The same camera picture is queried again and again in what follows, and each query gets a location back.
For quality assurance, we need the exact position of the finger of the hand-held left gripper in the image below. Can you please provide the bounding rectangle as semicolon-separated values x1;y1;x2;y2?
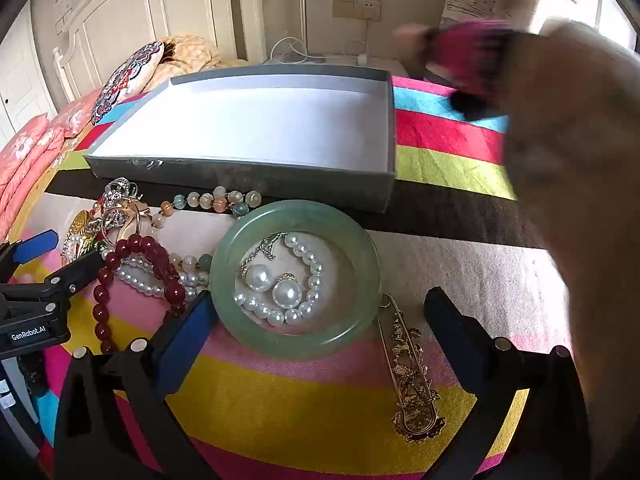
0;249;107;313
0;229;61;282

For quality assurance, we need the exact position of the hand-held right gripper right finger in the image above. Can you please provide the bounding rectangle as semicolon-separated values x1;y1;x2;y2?
423;286;592;480

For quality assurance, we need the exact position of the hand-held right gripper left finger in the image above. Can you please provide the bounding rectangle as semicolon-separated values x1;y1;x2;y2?
54;289;218;480

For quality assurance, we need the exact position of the yellow gold bangle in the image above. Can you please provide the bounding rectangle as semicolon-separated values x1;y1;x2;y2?
62;210;108;266

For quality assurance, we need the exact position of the dark red bead bracelet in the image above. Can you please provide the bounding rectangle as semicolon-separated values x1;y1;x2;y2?
91;234;187;356

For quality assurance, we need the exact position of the gold safety pin brooch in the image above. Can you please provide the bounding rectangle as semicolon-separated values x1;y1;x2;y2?
376;292;447;445

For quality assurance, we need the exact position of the green jade bangle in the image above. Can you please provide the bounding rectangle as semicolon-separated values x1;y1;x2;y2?
210;200;383;361

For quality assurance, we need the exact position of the silver pearl brooch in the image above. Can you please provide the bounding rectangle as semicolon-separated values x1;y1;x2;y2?
100;176;143;233

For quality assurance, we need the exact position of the rose gold bangle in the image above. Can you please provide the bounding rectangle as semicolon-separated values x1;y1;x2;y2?
100;200;153;246

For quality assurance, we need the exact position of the multicolour stone bead bracelet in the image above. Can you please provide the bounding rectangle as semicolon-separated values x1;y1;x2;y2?
149;186;263;273

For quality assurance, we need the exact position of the grey cardboard box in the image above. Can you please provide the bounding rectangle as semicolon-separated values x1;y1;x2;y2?
82;62;398;216

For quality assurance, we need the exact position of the another person's forearm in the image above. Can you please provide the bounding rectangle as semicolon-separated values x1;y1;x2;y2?
492;17;640;461

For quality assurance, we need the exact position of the small white pearl strand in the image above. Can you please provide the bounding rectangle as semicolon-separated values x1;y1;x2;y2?
102;252;211;303

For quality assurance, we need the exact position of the large pink folded quilt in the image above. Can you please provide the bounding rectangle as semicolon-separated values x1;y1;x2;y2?
0;115;66;241

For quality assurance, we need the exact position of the large pearl earring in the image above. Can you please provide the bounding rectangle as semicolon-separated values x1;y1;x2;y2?
272;272;302;312
240;234;276;292

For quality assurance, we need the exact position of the small pink folded quilt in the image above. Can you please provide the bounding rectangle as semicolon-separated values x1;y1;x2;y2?
50;87;108;136

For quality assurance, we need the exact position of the white wardrobe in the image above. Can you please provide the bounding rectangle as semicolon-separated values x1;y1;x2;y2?
0;20;56;151

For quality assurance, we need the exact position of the round embroidered pillow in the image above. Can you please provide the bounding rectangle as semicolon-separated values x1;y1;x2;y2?
91;41;166;126

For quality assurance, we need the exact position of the colourful striped blanket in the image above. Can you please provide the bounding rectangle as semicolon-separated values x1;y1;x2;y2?
0;75;571;480

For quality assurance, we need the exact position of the beige floral quilt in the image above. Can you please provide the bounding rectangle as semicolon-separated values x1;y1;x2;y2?
150;34;251;93

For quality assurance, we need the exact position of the white wooden headboard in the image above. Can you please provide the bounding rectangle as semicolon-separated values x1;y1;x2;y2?
52;0;266;106

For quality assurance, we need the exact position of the white bedside table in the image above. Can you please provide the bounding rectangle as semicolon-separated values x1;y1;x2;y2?
262;54;416;81

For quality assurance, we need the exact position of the pink black blurred object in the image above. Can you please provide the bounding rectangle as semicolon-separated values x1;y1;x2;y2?
395;17;521;123

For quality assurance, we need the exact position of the white lamp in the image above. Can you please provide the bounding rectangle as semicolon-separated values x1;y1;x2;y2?
298;0;311;58

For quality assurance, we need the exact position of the white pearl bracelet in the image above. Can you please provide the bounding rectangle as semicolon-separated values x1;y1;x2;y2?
235;232;326;326

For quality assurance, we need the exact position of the white cable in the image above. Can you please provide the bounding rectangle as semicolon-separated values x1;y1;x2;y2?
270;35;308;61

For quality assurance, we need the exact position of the beige wall socket plate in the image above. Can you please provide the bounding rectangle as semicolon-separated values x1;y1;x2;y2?
332;0;382;20

